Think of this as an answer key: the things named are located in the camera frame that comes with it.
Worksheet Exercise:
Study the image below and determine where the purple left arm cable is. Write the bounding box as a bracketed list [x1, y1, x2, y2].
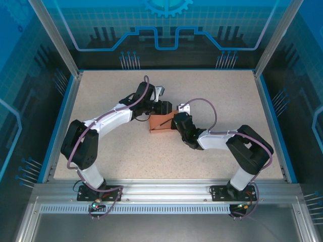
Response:
[66, 75, 150, 220]

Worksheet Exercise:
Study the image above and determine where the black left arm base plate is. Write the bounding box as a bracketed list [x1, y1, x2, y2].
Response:
[77, 184, 123, 202]

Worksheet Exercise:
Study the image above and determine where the aluminium frame post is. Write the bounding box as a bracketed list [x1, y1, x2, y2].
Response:
[27, 0, 84, 78]
[253, 0, 300, 78]

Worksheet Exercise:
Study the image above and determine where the grey metal shelf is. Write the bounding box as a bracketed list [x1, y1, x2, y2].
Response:
[15, 196, 318, 242]

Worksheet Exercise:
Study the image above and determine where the aluminium mounting rail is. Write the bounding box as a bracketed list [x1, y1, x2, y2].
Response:
[32, 178, 301, 203]

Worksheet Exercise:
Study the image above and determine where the cable connector with green light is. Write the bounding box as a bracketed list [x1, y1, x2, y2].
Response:
[91, 199, 106, 212]
[236, 201, 254, 211]

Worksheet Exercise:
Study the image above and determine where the orange paper box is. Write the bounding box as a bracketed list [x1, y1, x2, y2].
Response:
[148, 109, 180, 134]

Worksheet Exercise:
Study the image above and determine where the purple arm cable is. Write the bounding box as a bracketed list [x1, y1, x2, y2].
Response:
[66, 75, 150, 220]
[180, 98, 274, 220]

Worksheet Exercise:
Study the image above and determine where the slotted grey cable duct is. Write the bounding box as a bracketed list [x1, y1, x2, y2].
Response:
[39, 204, 243, 214]

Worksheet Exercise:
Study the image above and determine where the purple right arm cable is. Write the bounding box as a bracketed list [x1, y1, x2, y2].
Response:
[180, 98, 274, 220]

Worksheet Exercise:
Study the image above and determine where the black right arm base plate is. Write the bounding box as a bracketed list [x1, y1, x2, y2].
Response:
[210, 185, 262, 202]

